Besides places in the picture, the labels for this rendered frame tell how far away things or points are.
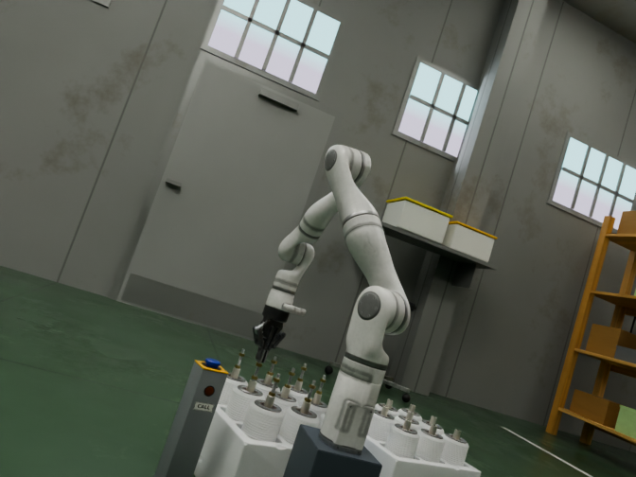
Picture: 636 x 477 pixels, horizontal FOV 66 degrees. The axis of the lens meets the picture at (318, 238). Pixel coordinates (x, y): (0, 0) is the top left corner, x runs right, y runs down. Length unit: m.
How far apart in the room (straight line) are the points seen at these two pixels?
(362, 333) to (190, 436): 0.54
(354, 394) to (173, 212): 3.34
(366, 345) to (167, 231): 3.31
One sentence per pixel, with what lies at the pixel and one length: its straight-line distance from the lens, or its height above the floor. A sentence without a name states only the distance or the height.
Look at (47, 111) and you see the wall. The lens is 4.46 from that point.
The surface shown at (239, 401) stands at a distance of 1.44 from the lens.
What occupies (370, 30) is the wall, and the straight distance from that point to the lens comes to 4.99.
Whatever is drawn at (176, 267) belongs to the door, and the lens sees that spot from 4.20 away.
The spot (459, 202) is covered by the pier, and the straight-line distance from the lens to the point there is 4.71.
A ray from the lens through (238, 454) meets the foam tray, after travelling 1.32.
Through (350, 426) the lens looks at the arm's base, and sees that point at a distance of 1.04.
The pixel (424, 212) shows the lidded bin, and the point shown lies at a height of 1.45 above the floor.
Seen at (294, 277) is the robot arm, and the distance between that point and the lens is 1.41.
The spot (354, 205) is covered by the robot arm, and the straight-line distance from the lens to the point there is 1.15.
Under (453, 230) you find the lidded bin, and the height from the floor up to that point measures 1.41.
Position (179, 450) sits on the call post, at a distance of 1.34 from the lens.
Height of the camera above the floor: 0.58
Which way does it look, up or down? 6 degrees up
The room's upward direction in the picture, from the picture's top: 19 degrees clockwise
